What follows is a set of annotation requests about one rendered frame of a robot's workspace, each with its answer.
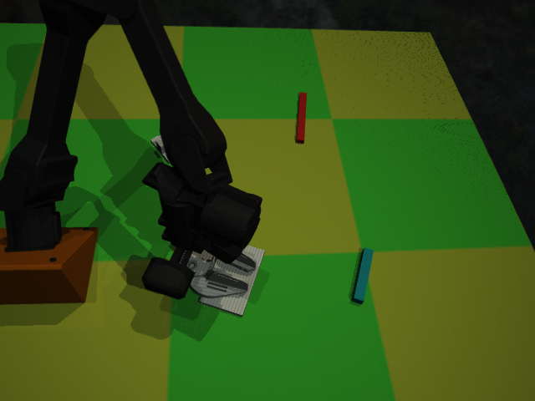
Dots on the dark red long bar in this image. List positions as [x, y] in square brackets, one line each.
[301, 117]

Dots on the teal rectangular bar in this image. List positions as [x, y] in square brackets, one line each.
[363, 276]

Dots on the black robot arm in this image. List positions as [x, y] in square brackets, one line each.
[40, 166]

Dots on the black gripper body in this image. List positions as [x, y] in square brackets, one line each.
[172, 278]

